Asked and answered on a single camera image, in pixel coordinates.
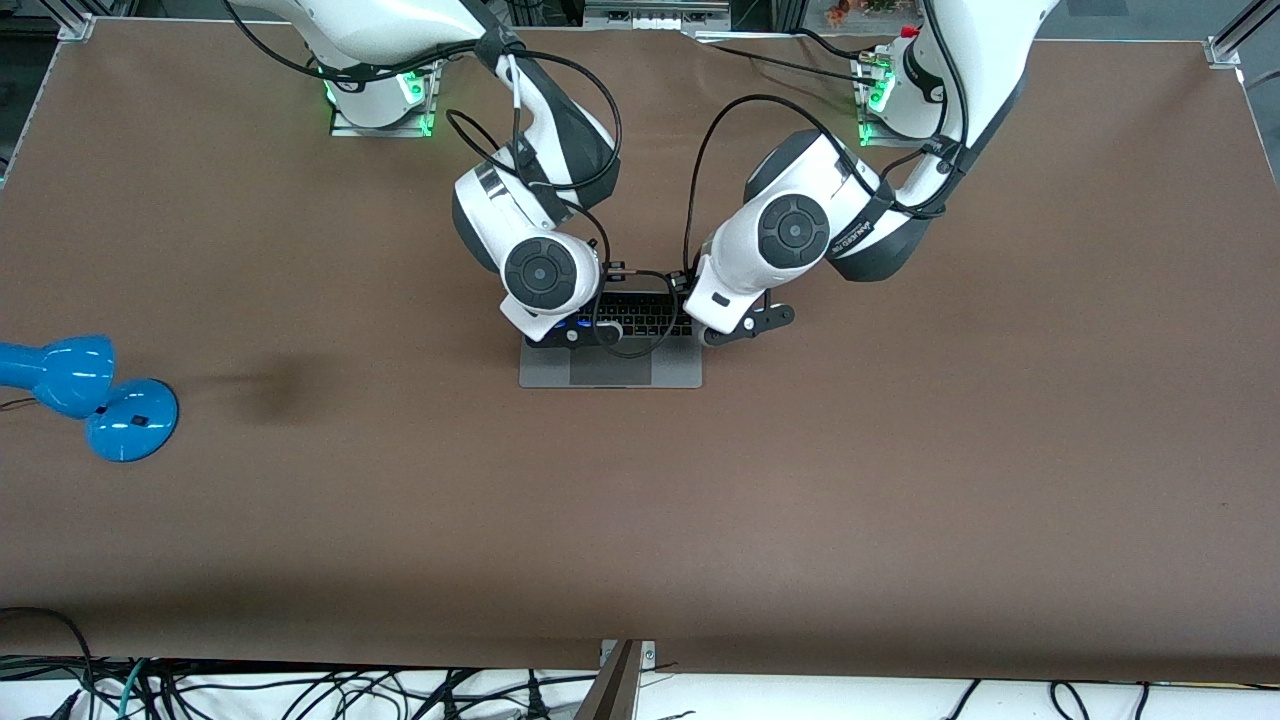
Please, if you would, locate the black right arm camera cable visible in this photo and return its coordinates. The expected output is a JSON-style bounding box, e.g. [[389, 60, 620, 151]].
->
[[220, 0, 686, 361]]

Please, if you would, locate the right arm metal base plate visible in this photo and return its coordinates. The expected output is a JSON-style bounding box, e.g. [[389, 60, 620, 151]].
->
[[328, 60, 441, 138]]

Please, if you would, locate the teal cable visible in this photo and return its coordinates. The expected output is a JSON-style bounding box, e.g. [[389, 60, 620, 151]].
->
[[118, 658, 153, 720]]

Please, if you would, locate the black looping cable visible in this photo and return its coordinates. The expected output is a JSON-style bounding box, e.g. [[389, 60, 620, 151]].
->
[[0, 607, 96, 720]]

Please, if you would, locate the black cable tangle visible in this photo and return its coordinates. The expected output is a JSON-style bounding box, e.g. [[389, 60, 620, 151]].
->
[[0, 655, 601, 720]]

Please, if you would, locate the grey power strip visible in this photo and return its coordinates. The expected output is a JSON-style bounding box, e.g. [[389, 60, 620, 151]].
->
[[583, 0, 733, 31]]

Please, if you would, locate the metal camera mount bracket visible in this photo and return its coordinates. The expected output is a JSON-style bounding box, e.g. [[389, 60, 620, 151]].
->
[[575, 638, 658, 720]]

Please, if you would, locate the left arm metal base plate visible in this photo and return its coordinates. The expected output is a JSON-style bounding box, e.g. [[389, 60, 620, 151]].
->
[[855, 50, 906, 148]]

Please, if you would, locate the black arm base cable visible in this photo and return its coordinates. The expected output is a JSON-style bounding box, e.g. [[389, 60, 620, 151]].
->
[[795, 28, 891, 66], [690, 38, 881, 86]]

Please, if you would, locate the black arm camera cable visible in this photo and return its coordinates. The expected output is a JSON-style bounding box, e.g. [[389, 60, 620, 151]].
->
[[220, 0, 686, 361], [683, 0, 976, 286]]

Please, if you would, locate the brown table cover sheet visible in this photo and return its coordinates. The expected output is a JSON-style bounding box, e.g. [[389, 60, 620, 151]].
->
[[0, 18, 1280, 686]]

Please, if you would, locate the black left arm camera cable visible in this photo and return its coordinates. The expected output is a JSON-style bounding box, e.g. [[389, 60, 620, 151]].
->
[[683, 0, 976, 286]]

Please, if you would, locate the grey laptop with black keyboard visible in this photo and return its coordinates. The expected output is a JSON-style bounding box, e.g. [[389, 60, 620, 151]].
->
[[519, 290, 703, 390]]

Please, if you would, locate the blue desk lamp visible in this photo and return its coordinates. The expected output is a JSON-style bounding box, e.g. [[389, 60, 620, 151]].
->
[[0, 335, 181, 463]]

